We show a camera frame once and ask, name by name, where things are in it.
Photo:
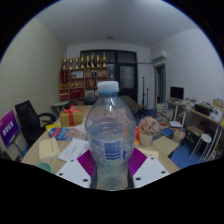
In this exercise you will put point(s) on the white printed paper sheet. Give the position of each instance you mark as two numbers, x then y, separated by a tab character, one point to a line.
73	150

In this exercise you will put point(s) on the white round stool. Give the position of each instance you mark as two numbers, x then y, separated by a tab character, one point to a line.
204	137

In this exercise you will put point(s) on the small round white table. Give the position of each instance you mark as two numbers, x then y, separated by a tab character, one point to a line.
59	104

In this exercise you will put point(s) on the potted pink flower bouquet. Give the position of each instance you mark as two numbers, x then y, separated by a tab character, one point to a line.
149	128

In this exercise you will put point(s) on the black office chair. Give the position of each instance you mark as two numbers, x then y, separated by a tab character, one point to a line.
28	120

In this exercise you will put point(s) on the clear plastic water bottle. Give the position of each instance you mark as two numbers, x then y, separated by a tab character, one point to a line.
110	133

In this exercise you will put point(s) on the grey upholstered armchair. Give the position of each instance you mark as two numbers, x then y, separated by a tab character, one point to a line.
130	104

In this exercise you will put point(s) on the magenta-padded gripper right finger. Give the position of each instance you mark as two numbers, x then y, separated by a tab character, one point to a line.
151	170

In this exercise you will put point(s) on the colourful blue book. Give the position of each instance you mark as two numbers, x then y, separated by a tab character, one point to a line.
60	133

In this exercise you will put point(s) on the white wall air conditioner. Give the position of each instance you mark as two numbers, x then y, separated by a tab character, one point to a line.
159	56

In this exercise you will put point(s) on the black tripod stand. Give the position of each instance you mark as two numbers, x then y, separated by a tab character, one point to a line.
143	91

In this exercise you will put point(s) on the purple sign board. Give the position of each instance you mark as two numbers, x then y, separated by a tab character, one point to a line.
9	128

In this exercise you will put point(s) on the wooden side desk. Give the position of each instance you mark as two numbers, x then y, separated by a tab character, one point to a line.
200	115

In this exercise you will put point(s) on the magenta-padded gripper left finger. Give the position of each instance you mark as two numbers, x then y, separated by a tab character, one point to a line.
71	172

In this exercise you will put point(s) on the dark glass door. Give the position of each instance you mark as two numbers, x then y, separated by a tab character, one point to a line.
128	75

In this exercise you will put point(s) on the wooden shelf unit with trophies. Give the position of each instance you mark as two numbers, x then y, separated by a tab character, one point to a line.
78	78

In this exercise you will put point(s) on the black computer monitor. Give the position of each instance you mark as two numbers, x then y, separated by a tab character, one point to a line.
177	92

